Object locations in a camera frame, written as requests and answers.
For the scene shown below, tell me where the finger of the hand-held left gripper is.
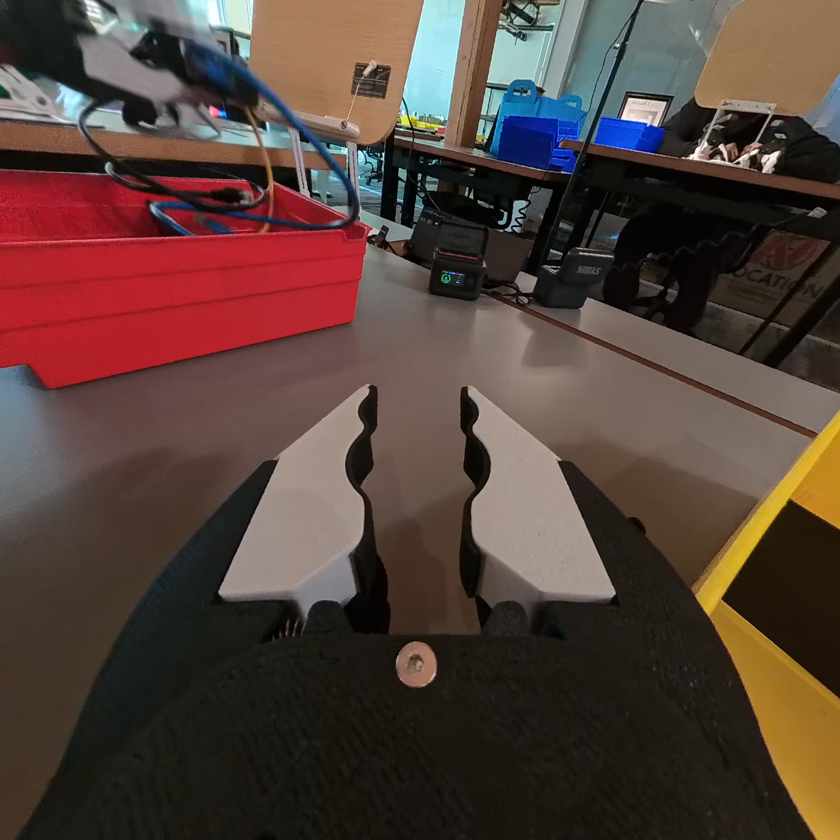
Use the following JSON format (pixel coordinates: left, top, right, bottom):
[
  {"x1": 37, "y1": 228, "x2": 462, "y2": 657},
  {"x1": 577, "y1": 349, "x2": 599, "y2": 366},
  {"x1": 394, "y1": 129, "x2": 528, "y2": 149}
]
[
  {"x1": 85, "y1": 0, "x2": 217, "y2": 32},
  {"x1": 75, "y1": 29, "x2": 221, "y2": 109}
]

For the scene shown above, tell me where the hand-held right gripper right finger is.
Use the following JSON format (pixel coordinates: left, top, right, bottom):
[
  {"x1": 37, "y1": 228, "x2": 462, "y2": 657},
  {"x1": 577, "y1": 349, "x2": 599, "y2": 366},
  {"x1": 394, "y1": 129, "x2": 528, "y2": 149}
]
[{"x1": 458, "y1": 385, "x2": 618, "y2": 634}]

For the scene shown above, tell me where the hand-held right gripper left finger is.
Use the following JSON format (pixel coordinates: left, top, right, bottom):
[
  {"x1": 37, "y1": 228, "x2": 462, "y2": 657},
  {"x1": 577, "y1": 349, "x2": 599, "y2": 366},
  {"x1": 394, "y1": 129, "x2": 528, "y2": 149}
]
[{"x1": 218, "y1": 385, "x2": 391, "y2": 635}]

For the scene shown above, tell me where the black ethernet splitter adapter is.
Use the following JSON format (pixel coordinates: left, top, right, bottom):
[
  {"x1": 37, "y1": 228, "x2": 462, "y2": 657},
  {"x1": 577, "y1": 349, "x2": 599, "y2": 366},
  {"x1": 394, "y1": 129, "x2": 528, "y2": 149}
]
[{"x1": 131, "y1": 29, "x2": 198, "y2": 89}]

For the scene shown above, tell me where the blue ethernet cable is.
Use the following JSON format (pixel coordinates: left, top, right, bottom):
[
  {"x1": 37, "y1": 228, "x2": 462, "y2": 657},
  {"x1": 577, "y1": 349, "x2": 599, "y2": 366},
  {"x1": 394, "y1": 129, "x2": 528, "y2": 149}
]
[{"x1": 150, "y1": 49, "x2": 362, "y2": 237}]

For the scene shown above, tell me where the black cable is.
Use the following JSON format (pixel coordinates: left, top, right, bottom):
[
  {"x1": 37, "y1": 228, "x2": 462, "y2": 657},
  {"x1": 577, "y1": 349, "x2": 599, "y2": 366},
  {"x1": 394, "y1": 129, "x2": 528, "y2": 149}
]
[{"x1": 77, "y1": 98, "x2": 270, "y2": 214}]

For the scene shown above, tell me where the yellow ethernet cable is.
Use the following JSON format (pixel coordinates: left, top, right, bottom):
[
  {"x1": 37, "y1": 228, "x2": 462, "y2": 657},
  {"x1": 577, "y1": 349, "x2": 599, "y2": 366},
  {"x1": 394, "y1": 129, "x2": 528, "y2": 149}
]
[{"x1": 244, "y1": 105, "x2": 275, "y2": 235}]

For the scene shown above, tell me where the red plastic bin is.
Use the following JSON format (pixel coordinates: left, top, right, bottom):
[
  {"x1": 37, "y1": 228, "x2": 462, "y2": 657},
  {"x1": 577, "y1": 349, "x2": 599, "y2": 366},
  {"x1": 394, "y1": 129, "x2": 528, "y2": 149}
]
[{"x1": 0, "y1": 169, "x2": 371, "y2": 389}]

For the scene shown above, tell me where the yellow plastic bin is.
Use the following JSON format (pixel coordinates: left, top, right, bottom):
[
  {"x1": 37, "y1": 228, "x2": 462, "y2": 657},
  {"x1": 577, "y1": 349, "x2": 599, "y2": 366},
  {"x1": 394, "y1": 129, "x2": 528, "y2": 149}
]
[{"x1": 692, "y1": 410, "x2": 840, "y2": 840}]

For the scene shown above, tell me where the dark grey battery charger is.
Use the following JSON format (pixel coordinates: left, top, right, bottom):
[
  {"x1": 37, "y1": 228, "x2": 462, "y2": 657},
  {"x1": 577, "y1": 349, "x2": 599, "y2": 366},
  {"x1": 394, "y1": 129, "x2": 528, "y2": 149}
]
[{"x1": 533, "y1": 247, "x2": 616, "y2": 309}]

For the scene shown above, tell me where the black portable power station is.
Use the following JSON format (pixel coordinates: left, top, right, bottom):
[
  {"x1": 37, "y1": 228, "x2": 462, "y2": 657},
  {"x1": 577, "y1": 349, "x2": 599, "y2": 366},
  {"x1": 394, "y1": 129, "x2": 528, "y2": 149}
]
[{"x1": 428, "y1": 220, "x2": 490, "y2": 303}]

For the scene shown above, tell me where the long brown desk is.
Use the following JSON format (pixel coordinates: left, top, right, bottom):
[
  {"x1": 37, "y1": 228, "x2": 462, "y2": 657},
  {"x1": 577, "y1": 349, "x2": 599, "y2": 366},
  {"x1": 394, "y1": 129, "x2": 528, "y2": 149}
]
[{"x1": 394, "y1": 128, "x2": 578, "y2": 227}]

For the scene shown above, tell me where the cardboard box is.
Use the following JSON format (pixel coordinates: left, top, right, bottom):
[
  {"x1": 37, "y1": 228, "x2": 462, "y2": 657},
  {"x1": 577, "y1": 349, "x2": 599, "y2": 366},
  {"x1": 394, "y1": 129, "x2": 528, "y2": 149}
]
[{"x1": 712, "y1": 230, "x2": 840, "y2": 309}]

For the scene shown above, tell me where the black light stand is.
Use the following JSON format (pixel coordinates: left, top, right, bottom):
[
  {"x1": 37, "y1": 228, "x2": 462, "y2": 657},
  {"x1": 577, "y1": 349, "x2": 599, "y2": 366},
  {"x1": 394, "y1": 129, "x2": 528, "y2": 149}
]
[{"x1": 535, "y1": 0, "x2": 647, "y2": 277}]

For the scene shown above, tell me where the stack of blue bins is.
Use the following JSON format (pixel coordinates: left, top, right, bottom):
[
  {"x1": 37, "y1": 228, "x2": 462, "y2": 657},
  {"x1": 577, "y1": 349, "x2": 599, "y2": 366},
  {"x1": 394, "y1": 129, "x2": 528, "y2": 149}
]
[{"x1": 497, "y1": 115, "x2": 572, "y2": 173}]

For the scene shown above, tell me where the blue tote bag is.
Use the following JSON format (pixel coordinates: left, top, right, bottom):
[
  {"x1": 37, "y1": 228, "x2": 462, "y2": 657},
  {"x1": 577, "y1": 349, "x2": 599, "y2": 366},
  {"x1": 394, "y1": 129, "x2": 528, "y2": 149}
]
[{"x1": 491, "y1": 79, "x2": 585, "y2": 155}]

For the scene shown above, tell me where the blue plastic bin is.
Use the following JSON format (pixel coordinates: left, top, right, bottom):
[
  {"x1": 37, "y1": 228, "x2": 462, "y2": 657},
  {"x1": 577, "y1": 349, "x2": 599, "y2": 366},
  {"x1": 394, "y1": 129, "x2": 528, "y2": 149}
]
[{"x1": 594, "y1": 117, "x2": 665, "y2": 155}]

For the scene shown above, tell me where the wooden post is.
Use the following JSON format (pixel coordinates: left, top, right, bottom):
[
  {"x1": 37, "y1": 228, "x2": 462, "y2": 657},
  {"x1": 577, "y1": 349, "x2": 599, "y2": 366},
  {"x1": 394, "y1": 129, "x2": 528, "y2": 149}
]
[{"x1": 445, "y1": 0, "x2": 503, "y2": 148}]

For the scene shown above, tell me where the brown desk with black frame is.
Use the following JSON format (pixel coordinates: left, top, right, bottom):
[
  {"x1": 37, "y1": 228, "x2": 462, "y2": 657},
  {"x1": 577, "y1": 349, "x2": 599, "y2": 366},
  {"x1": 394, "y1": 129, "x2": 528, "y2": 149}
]
[{"x1": 558, "y1": 139, "x2": 840, "y2": 368}]

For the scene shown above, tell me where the black picture frame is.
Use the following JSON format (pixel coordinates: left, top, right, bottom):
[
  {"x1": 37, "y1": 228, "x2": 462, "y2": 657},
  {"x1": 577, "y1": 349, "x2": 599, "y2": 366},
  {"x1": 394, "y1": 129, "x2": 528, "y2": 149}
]
[{"x1": 618, "y1": 92, "x2": 675, "y2": 127}]

